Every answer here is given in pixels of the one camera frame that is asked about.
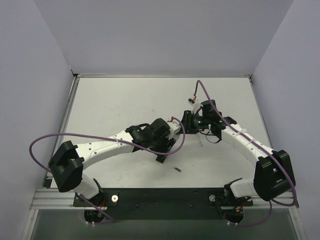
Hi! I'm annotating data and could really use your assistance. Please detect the black remote control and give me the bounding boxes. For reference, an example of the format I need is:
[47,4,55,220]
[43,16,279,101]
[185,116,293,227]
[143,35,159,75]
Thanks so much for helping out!
[155,154,167,164]

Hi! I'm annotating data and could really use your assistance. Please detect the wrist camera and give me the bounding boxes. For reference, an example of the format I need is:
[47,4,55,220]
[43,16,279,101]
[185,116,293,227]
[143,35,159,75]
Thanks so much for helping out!
[166,120,181,139]
[187,95,201,114]

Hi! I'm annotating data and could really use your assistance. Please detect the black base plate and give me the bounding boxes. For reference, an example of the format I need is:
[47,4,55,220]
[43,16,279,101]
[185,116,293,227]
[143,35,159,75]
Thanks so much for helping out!
[72,187,253,221]

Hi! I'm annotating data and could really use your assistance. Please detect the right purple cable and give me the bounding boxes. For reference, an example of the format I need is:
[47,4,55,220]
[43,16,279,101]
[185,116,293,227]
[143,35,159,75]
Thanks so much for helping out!
[191,79,300,227]

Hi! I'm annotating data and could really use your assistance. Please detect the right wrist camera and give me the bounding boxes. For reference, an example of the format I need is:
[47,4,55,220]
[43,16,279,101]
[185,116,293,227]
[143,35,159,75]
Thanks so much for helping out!
[187,95,201,114]

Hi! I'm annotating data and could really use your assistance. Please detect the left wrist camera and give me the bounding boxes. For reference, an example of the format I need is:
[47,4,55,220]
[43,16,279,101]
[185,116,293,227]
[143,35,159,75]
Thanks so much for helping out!
[166,120,181,139]

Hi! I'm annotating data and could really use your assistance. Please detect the purple cable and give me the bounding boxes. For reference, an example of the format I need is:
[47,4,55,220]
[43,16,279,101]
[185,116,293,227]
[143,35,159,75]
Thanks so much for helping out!
[28,117,186,225]
[191,79,300,227]

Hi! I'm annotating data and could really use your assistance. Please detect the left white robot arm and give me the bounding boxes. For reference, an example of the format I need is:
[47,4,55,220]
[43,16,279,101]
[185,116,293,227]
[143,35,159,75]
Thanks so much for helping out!
[49,118,181,206]

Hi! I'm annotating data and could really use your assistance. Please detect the AAA battery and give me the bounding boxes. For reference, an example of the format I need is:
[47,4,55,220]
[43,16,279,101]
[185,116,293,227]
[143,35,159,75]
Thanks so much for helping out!
[173,166,182,173]

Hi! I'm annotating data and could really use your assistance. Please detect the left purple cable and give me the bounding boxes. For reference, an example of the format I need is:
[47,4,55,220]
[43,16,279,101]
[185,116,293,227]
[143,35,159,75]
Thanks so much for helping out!
[28,117,186,225]

